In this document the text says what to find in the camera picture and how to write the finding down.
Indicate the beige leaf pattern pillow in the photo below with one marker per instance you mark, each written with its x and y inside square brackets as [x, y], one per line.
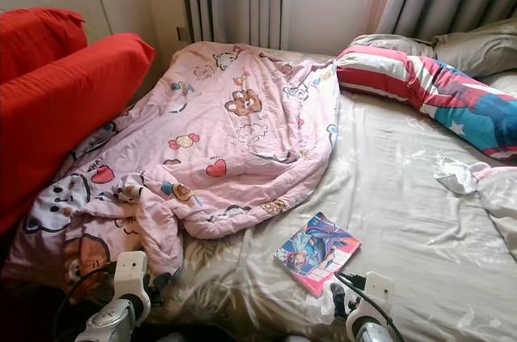
[481, 51]
[384, 43]

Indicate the red folded mattress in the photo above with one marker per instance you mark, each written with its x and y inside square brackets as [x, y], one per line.
[65, 107]

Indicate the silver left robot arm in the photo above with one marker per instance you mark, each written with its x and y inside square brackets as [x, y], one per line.
[109, 326]

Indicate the colourful comic book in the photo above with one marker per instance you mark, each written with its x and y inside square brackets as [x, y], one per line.
[315, 251]

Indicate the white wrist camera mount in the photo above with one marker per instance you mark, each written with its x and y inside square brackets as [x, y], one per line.
[376, 293]
[132, 273]

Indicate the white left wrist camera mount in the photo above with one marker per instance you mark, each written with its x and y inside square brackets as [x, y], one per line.
[132, 273]

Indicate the bed with beige leaf sheet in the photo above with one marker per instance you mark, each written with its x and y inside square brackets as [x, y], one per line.
[396, 196]

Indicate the dark wall socket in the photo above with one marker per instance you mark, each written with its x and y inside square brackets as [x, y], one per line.
[182, 34]

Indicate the beige pillow with pink edge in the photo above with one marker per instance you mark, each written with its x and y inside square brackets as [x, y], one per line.
[497, 196]

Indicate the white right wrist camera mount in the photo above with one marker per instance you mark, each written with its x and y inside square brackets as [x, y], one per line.
[376, 293]

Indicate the pink cartoon print quilt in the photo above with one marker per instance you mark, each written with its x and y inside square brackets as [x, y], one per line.
[234, 132]

